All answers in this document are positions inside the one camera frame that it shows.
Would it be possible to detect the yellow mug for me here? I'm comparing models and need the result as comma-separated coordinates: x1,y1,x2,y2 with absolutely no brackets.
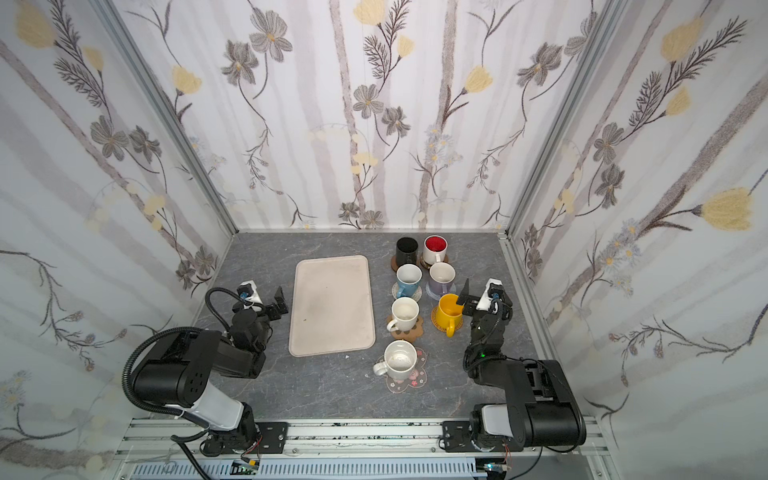
437,294,463,338

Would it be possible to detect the lavender mug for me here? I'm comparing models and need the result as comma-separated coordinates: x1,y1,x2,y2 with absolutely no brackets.
428,262,456,296

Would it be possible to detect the woven multicolour round coaster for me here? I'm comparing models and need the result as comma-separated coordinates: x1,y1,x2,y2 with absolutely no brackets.
391,283,423,302

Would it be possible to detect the beige serving tray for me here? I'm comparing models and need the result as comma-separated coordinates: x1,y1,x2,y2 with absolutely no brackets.
288,255,376,358

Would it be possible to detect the brown paw coaster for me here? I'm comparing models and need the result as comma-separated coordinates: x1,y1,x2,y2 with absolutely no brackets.
389,316,424,342

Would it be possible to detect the white mug red inside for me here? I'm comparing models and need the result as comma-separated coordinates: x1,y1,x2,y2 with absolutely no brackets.
422,235,448,265

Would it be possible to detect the white mug blue handle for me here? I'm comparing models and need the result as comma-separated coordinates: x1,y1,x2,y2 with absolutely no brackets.
396,264,422,298

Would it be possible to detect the plain white mug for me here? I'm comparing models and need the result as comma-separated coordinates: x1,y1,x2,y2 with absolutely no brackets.
387,297,420,332

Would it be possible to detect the black ceramic mug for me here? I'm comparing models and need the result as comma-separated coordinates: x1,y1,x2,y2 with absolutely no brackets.
394,237,419,268

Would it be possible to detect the pink flower coaster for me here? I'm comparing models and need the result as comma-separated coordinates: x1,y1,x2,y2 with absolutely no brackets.
383,348,428,394

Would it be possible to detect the white speckled cup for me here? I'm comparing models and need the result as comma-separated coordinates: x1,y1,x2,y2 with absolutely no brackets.
372,340,418,381

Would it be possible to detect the blue grey woven coaster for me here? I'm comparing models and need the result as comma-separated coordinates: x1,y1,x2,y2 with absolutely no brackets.
426,285,457,301

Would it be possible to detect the rattan wicker round coaster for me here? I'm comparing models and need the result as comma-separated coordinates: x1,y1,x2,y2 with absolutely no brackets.
430,306,442,331

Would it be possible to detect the dark brown glossy coaster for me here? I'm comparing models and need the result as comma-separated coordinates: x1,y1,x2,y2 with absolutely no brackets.
417,257,450,270

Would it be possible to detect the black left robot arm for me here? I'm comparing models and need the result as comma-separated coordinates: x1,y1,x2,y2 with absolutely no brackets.
121,281,289,442

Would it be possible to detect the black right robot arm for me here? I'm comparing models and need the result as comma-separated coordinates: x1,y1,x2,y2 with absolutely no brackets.
457,279,587,453

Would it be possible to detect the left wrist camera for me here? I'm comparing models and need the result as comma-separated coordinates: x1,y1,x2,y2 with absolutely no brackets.
236,280,262,306

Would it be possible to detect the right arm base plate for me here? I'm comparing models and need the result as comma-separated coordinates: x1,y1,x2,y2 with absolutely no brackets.
438,420,524,453

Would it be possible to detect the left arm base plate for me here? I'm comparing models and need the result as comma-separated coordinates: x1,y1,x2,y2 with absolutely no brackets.
200,419,290,455

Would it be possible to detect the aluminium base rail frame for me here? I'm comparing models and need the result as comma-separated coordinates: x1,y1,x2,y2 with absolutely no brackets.
109,416,622,479

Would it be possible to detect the aluminium corner post right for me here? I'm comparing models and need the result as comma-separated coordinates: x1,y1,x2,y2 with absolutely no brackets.
505,0,628,236

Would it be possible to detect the aluminium corner post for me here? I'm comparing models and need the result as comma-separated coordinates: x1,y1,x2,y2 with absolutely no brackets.
505,0,628,236
89,0,239,236

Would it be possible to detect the aluminium corner post left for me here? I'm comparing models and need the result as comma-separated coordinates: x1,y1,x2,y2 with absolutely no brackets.
89,0,239,236

